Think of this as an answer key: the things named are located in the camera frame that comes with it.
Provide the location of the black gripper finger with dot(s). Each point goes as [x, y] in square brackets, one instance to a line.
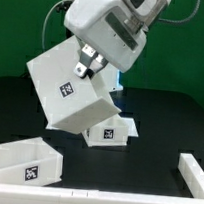
[87, 56]
[97, 65]

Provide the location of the large white drawer box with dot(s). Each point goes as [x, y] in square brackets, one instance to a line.
[30, 162]

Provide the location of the white drawer cabinet frame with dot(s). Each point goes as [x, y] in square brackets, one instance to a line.
[70, 103]

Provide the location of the white fence rail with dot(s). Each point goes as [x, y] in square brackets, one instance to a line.
[42, 195]
[193, 175]

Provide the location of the white marker sheet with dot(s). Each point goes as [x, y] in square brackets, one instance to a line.
[133, 132]

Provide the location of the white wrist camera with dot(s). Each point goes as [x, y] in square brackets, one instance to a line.
[147, 11]

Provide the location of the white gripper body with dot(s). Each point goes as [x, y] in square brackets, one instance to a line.
[102, 24]

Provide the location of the white right fence rail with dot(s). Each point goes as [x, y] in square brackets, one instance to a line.
[193, 175]

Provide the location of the white front fence rail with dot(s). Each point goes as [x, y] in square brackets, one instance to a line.
[42, 195]

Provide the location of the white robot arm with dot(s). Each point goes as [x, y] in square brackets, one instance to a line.
[113, 31]

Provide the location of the small white drawer with knob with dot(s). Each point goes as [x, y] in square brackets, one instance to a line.
[110, 132]

